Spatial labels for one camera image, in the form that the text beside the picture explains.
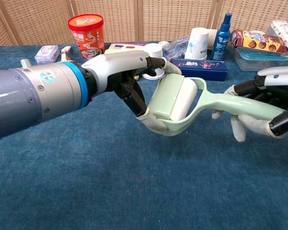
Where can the purple soap box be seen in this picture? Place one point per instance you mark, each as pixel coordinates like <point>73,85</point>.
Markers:
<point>46,54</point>

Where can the white tissue pack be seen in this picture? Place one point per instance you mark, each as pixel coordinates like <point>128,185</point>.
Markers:
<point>284,31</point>

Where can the clear plastic bag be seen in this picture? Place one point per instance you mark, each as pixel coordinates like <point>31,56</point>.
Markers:
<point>175,48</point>

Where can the paper cup with blue flower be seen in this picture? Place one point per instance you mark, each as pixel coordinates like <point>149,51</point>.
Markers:
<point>153,50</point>

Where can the white and red flat box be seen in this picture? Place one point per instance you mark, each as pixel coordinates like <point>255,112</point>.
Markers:
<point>124,45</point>

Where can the blue tablecloth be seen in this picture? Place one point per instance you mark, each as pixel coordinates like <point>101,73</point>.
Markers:
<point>144,172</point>

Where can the paper cup with butterfly print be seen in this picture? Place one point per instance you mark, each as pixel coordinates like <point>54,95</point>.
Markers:
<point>196,43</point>

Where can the navy blue rectangular box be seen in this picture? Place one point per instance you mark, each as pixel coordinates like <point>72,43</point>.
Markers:
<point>201,70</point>

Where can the brown cookie package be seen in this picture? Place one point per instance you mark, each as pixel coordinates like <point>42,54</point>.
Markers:
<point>259,40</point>

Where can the woven rattan folding screen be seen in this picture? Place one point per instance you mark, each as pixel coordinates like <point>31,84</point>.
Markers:
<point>172,19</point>

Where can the red instant noodle cup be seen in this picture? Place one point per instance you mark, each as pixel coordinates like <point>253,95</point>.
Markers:
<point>86,36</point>

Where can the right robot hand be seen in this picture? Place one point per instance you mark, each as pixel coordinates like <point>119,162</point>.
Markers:
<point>278,73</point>

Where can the green lint roller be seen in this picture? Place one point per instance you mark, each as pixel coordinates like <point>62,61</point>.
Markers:
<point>165,98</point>

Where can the blue spray bottle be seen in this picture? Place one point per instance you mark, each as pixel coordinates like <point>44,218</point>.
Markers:
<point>220,40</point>

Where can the clear container with blue lid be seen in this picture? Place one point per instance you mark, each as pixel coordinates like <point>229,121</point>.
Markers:
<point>249,61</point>

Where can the yellow sponge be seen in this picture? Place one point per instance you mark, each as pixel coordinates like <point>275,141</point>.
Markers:
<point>137,78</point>
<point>117,51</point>

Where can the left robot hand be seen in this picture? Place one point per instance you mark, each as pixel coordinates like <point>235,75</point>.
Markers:
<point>115,63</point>

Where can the small white round lid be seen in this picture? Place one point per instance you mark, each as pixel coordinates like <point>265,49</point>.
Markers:
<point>163,43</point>

